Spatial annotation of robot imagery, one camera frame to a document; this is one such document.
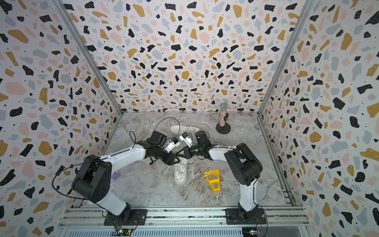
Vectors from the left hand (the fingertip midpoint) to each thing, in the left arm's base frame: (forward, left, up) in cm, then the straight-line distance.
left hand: (178, 158), depth 87 cm
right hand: (+1, 0, +2) cm, 2 cm away
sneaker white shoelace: (-7, -2, -3) cm, 7 cm away
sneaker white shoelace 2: (+36, -14, -8) cm, 39 cm away
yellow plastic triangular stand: (-9, -21, -8) cm, 24 cm away
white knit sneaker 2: (+26, +5, -5) cm, 27 cm away
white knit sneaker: (-12, -3, -6) cm, 14 cm away
